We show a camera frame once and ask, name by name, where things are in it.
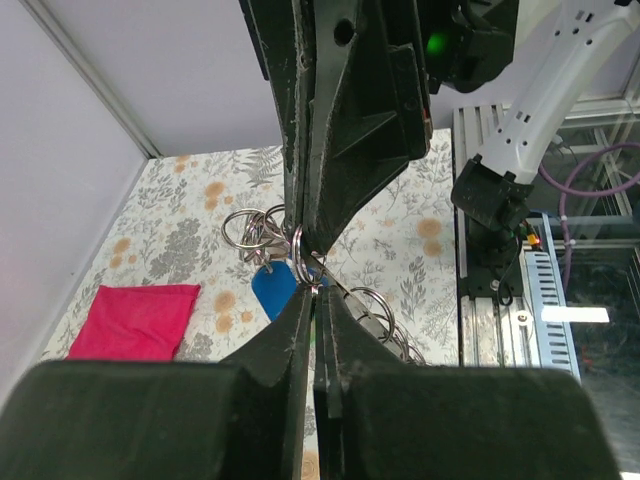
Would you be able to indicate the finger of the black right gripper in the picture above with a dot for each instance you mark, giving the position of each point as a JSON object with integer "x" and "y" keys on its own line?
{"x": 283, "y": 34}
{"x": 368, "y": 112}

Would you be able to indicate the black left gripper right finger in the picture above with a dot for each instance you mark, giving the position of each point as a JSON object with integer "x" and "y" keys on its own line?
{"x": 381, "y": 418}

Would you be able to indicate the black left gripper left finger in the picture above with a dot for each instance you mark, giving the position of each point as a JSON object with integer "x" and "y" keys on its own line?
{"x": 239, "y": 418}

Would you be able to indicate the blue tag key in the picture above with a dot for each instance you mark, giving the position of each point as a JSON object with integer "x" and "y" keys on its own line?
{"x": 273, "y": 285}

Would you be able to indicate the grey disc with key rings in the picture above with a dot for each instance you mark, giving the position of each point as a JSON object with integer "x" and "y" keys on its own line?
{"x": 260, "y": 239}

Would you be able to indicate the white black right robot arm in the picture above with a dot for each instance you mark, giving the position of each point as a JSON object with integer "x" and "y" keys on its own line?
{"x": 467, "y": 44}

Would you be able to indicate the red folded cloth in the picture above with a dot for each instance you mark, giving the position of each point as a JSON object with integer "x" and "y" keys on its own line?
{"x": 145, "y": 323}

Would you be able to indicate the white slotted cable duct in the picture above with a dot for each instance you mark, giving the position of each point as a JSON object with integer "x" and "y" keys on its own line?
{"x": 552, "y": 328}

